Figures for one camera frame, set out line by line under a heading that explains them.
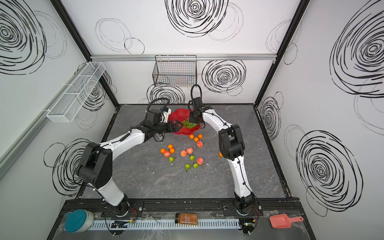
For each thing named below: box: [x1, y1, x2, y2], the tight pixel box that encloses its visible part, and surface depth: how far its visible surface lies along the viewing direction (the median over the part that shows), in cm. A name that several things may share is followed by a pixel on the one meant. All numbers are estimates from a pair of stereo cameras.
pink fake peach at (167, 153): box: [164, 150, 171, 158], surface depth 92 cm
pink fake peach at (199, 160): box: [196, 157, 204, 165], surface depth 89 cm
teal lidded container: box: [64, 209, 95, 233], surface depth 66 cm
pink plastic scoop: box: [270, 213, 304, 229], surface depth 71 cm
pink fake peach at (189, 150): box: [186, 147, 194, 154], surface depth 93 cm
